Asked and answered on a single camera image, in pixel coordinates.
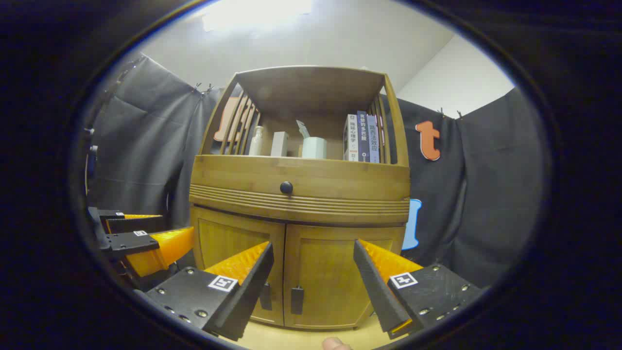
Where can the light blue book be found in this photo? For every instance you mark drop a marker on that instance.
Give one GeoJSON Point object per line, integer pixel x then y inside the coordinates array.
{"type": "Point", "coordinates": [373, 138]}

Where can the white rectangular box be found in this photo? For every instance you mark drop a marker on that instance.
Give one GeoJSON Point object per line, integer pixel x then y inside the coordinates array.
{"type": "Point", "coordinates": [279, 144]}

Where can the wooden shoe cabinet door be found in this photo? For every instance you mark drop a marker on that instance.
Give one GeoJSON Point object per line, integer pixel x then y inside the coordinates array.
{"type": "Point", "coordinates": [223, 243]}
{"type": "Point", "coordinates": [325, 267]}

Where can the black round drawer knob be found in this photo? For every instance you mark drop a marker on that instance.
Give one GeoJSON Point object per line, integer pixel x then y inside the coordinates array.
{"type": "Point", "coordinates": [286, 187]}

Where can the ceiling light panel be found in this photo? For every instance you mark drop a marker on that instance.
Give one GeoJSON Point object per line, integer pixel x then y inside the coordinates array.
{"type": "Point", "coordinates": [257, 12]}

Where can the white pump bottle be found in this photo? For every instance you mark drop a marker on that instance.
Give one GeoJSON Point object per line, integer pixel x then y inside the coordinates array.
{"type": "Point", "coordinates": [256, 143]}

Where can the white tube in cup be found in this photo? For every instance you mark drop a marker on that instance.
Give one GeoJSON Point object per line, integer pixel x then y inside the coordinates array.
{"type": "Point", "coordinates": [302, 130]}

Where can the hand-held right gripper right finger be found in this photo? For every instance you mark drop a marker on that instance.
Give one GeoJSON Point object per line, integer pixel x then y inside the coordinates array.
{"type": "Point", "coordinates": [374, 287]}

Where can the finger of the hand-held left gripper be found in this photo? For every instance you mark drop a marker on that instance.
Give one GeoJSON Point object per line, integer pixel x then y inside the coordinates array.
{"type": "Point", "coordinates": [129, 243]}
{"type": "Point", "coordinates": [136, 223]}

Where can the white book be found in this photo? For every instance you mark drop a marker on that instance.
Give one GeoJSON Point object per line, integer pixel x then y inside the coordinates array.
{"type": "Point", "coordinates": [351, 138]}

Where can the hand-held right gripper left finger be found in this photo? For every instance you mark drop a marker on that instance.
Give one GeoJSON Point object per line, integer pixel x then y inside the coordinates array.
{"type": "Point", "coordinates": [252, 287]}

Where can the wooden double-door shoe cabinet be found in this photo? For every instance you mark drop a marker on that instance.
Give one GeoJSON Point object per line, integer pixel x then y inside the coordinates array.
{"type": "Point", "coordinates": [340, 182]}

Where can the dark blue book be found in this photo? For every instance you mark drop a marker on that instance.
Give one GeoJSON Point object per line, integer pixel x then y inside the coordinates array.
{"type": "Point", "coordinates": [363, 136]}

